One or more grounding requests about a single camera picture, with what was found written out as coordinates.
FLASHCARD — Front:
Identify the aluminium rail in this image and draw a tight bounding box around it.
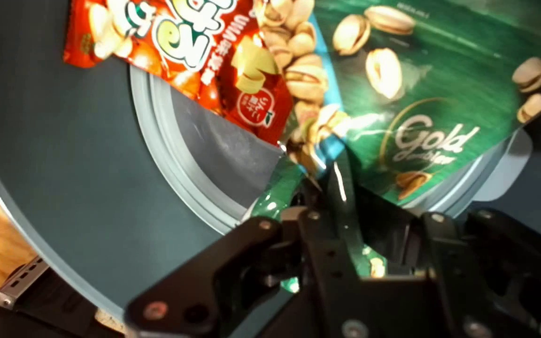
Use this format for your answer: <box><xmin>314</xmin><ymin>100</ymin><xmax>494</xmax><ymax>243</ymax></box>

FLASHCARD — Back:
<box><xmin>0</xmin><ymin>256</ymin><xmax>51</xmax><ymax>310</ymax></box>

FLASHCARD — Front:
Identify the red snack packet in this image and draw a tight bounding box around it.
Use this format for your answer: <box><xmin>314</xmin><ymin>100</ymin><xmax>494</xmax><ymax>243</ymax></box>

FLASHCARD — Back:
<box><xmin>62</xmin><ymin>0</ymin><xmax>299</xmax><ymax>149</ymax></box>

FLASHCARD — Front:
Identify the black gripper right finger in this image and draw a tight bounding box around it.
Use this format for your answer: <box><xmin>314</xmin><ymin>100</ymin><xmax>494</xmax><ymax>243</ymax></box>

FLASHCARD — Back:
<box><xmin>421</xmin><ymin>207</ymin><xmax>541</xmax><ymax>338</ymax></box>

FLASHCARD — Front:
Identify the large dark blue bowl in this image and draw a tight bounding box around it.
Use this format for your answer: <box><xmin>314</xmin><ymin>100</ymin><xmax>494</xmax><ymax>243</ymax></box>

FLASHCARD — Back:
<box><xmin>0</xmin><ymin>0</ymin><xmax>535</xmax><ymax>318</ymax></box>

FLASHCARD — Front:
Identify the small light blue bowl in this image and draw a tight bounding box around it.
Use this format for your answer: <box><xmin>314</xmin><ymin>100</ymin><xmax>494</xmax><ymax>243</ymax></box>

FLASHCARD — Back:
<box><xmin>128</xmin><ymin>63</ymin><xmax>535</xmax><ymax>237</ymax></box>

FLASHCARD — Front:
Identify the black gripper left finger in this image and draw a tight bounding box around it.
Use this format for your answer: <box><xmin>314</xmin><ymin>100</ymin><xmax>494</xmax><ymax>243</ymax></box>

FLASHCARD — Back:
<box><xmin>124</xmin><ymin>179</ymin><xmax>374</xmax><ymax>338</ymax></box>

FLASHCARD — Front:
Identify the green pistachio packet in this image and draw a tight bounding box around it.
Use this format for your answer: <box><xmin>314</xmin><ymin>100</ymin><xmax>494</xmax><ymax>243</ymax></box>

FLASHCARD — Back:
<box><xmin>242</xmin><ymin>0</ymin><xmax>541</xmax><ymax>280</ymax></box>

